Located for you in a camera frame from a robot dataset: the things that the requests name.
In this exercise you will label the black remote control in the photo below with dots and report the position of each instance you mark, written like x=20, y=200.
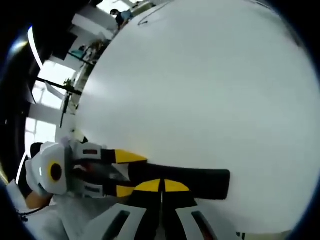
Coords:
x=180, y=180

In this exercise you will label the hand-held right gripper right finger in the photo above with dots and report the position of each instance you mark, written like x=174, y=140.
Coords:
x=180, y=205

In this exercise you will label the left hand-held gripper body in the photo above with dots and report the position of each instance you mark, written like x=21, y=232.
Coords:
x=52, y=170

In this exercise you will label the black tripod stand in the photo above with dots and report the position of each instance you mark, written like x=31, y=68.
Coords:
x=65, y=95

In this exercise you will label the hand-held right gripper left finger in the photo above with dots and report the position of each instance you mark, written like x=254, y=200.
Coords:
x=140, y=207

